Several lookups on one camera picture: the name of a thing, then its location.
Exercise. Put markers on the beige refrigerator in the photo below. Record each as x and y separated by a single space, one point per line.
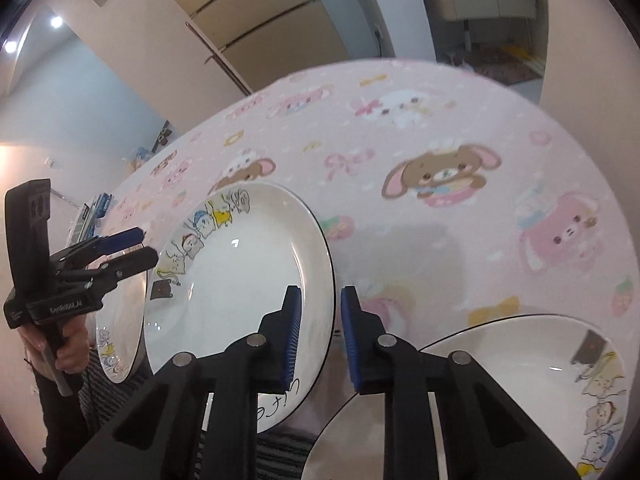
265 40

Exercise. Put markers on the white plate with life text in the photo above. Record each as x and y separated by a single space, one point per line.
228 264

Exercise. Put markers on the white cartoon plate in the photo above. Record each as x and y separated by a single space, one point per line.
567 377
119 329

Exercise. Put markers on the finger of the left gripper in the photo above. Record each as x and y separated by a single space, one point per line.
120 241
128 265

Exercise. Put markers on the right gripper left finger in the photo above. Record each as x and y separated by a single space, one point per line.
271 350

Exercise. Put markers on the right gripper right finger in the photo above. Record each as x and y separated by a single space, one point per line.
445 417

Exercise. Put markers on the pink cartoon tablecloth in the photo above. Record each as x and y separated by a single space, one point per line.
446 200

